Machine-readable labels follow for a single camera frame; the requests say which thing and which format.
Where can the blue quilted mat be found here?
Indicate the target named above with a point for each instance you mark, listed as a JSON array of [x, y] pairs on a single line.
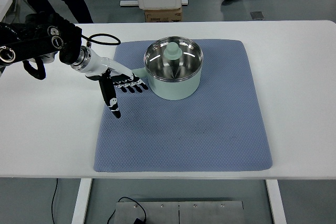
[[219, 128]]

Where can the metal base plate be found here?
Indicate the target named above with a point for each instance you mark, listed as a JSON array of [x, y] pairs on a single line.
[[180, 212]]

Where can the cardboard box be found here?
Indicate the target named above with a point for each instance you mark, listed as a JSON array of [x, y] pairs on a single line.
[[163, 15]]

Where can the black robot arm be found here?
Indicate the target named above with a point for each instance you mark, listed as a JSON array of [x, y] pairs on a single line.
[[39, 35]]

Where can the grey floor plate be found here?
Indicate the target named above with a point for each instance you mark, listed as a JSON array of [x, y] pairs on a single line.
[[257, 15]]

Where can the left white table leg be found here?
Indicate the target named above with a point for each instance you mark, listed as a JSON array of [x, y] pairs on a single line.
[[80, 210]]

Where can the glass lid green knob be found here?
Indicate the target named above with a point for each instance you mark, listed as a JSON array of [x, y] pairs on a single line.
[[173, 59]]

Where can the green pot with handle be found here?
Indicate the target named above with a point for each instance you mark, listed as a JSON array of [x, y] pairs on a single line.
[[170, 90]]

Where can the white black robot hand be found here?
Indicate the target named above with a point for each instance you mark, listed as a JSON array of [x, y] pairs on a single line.
[[110, 75]]

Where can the right white table leg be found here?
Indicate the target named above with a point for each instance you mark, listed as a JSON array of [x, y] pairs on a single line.
[[275, 200]]

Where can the white table leg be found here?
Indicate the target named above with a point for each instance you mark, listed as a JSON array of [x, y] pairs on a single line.
[[80, 210], [275, 200]]

